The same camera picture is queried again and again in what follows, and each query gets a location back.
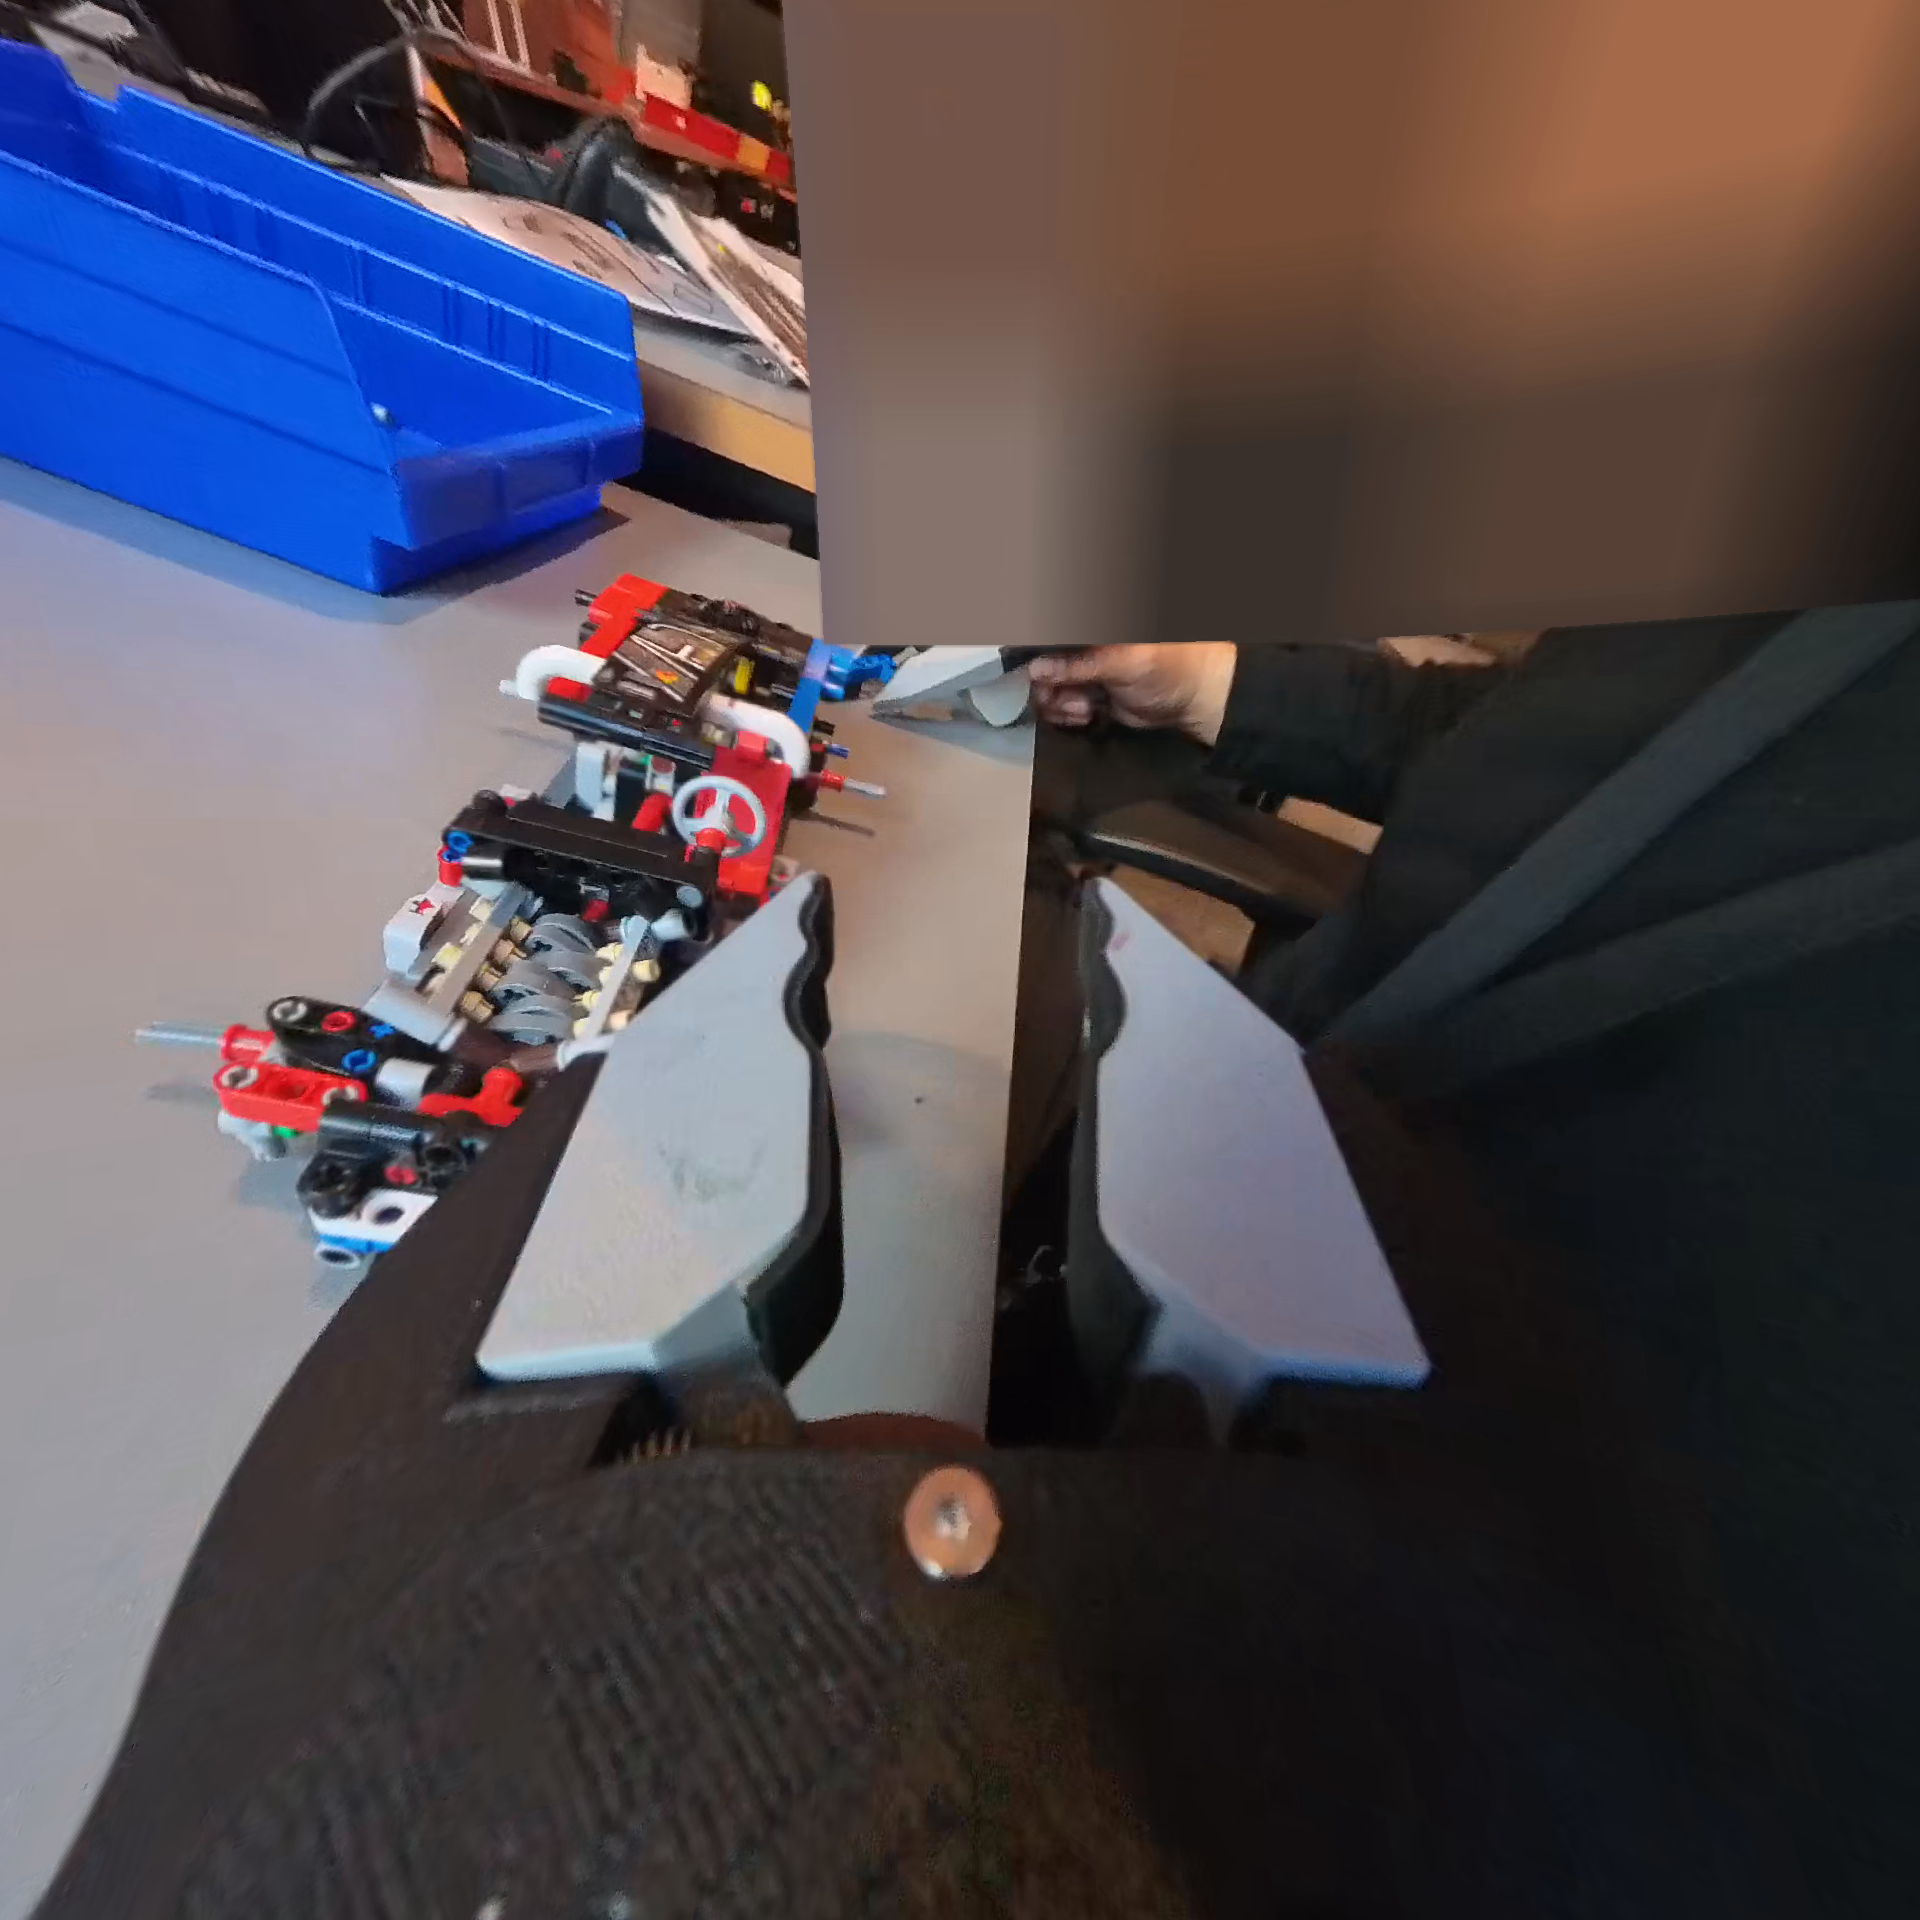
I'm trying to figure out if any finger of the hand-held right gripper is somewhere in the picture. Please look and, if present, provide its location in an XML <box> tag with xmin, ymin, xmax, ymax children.
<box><xmin>865</xmin><ymin>644</ymin><xmax>1002</xmax><ymax>724</ymax></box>

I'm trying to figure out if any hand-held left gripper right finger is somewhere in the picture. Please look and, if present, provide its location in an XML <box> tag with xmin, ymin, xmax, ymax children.
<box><xmin>1066</xmin><ymin>873</ymin><xmax>1431</xmax><ymax>1427</ymax></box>

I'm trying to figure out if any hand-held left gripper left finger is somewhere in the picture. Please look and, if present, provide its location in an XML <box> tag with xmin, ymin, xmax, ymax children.
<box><xmin>478</xmin><ymin>871</ymin><xmax>845</xmax><ymax>1389</ymax></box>

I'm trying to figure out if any toy brick car chassis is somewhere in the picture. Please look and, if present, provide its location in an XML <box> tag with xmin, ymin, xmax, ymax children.
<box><xmin>134</xmin><ymin>574</ymin><xmax>903</xmax><ymax>1269</ymax></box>

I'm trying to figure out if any blue plastic bin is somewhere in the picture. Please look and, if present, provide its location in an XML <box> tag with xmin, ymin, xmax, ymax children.
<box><xmin>0</xmin><ymin>36</ymin><xmax>646</xmax><ymax>596</ymax></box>

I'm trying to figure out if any person's right hand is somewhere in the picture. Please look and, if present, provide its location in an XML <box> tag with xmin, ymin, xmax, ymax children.
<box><xmin>1030</xmin><ymin>641</ymin><xmax>1241</xmax><ymax>748</ymax></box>

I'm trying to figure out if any black office chair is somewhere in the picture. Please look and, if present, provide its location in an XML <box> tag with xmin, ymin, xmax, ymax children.
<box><xmin>1048</xmin><ymin>803</ymin><xmax>1360</xmax><ymax>923</ymax></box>

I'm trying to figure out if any printed paper sheet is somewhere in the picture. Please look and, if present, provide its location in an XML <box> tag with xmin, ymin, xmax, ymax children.
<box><xmin>390</xmin><ymin>172</ymin><xmax>812</xmax><ymax>383</ymax></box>

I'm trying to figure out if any red shelf rack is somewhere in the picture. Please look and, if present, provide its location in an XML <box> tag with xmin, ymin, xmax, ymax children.
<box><xmin>421</xmin><ymin>0</ymin><xmax>797</xmax><ymax>197</ymax></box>

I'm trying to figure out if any black cable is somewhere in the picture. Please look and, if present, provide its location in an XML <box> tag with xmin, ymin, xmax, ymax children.
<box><xmin>306</xmin><ymin>36</ymin><xmax>452</xmax><ymax>152</ymax></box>

